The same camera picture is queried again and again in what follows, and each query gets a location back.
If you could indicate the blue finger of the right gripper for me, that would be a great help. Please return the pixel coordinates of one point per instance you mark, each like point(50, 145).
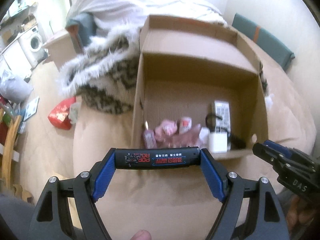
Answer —
point(274, 158)
point(289, 153)

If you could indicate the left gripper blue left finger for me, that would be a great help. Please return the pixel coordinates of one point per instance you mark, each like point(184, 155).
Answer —
point(86, 189)

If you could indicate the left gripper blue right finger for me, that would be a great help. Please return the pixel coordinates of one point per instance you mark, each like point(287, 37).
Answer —
point(250, 209)

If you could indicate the black flashlight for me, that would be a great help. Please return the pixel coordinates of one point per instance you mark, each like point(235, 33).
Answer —
point(234, 141)

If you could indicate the white charger plug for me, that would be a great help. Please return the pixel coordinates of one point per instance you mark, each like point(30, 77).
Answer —
point(218, 142)

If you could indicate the white air conditioner remote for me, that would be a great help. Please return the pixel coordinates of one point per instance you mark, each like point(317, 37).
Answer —
point(221, 108)

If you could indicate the white pill bottle red label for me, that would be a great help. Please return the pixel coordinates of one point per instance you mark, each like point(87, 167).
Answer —
point(185, 124)

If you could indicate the pink plush charm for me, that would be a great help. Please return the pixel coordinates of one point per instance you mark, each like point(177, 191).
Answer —
point(165, 129)

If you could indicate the pink perfume bottle keychain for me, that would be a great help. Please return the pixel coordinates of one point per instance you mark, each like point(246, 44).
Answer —
point(149, 137)

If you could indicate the black lighter red label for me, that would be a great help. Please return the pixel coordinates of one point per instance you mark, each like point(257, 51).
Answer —
point(156, 159)

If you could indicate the white earbuds case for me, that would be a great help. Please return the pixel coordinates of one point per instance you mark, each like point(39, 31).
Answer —
point(203, 135)

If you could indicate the person's right hand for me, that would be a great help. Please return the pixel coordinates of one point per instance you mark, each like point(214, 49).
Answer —
point(295, 217)

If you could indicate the person's left hand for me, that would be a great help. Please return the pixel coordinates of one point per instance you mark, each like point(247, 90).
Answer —
point(141, 235)

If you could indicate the wooden chair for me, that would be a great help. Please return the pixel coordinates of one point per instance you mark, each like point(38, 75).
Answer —
point(8, 152)

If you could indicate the teal cushion with orange stripe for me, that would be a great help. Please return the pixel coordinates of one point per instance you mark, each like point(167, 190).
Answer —
point(265, 40)

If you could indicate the red box on floor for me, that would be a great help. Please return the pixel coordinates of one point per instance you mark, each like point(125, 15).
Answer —
point(58, 117)

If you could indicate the white bathroom scale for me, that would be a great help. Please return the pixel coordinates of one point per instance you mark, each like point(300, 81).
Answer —
point(31, 108)

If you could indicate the open cardboard box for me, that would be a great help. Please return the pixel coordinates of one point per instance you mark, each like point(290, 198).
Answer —
point(185, 66)

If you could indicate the grey plastic bag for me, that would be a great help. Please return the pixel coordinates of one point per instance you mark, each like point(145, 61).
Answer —
point(14, 88)

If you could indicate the black and cream fluffy blanket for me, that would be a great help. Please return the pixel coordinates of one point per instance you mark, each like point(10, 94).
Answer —
point(105, 74)

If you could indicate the small wooden table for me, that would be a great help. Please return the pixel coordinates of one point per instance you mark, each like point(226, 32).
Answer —
point(60, 48)

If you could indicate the white washing machine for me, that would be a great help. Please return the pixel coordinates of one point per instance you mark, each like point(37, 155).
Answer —
point(32, 45)

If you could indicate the teal armchair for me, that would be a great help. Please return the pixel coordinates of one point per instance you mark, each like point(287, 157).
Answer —
point(81, 28)

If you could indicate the white duvet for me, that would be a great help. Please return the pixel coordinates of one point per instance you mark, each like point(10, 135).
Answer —
point(108, 13)

